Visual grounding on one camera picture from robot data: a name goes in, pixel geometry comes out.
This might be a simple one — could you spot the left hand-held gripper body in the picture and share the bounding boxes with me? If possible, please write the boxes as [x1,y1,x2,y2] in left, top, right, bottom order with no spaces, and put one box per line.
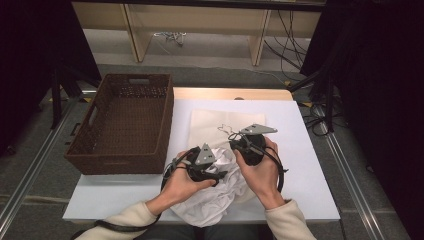
[184,143,218,183]

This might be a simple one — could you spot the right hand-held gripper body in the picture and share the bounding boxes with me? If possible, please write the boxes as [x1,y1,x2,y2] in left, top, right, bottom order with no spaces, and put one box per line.
[229,123,278,167]

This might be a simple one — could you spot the cream mesh laundry bag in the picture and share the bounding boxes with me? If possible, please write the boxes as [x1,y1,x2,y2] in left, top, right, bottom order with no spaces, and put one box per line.
[179,109,268,208]

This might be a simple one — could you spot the white shirt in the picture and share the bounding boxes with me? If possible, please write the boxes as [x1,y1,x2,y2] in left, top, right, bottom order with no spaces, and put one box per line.
[169,146,254,228]

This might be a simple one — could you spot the brown woven basket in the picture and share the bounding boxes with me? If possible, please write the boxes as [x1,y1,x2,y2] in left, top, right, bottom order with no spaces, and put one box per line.
[63,73,175,176]

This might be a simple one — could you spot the person's right hand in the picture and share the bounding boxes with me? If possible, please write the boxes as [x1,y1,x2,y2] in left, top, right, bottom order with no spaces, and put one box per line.
[233,136,287,210]

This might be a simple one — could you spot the person's left hand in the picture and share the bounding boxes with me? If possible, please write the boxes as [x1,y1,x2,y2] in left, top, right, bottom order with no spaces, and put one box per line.
[160,150,218,215]

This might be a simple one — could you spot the person's dark trousers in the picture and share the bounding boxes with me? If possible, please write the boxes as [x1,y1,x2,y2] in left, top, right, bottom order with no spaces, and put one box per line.
[134,223,268,240]

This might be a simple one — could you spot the black metal stand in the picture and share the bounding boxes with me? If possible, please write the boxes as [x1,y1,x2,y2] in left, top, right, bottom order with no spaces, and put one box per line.
[49,64,101,130]
[288,68,336,134]

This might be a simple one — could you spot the wooden shelf unit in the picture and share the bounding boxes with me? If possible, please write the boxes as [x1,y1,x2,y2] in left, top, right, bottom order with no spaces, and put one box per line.
[71,0,327,67]

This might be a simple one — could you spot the black curtain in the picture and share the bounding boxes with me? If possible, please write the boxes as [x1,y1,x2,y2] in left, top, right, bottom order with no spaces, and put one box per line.
[0,0,103,158]
[299,0,424,240]

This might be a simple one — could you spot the black floor cables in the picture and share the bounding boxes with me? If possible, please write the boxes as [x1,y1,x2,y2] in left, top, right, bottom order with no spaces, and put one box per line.
[298,99,349,138]

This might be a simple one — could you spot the black hanging cables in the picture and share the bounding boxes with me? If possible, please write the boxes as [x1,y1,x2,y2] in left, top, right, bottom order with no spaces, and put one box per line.
[264,9,313,73]

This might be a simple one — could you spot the metal floor rail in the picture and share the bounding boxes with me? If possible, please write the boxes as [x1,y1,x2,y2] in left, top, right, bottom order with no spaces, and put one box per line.
[314,103,388,240]
[0,89,98,231]

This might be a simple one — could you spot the left hand-held gripper cable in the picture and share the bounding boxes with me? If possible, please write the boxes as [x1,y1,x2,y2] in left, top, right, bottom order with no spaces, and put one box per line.
[69,148,201,240]

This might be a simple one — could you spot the white cable bundle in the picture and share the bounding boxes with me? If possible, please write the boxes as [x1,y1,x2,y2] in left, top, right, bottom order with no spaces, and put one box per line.
[153,31,188,48]

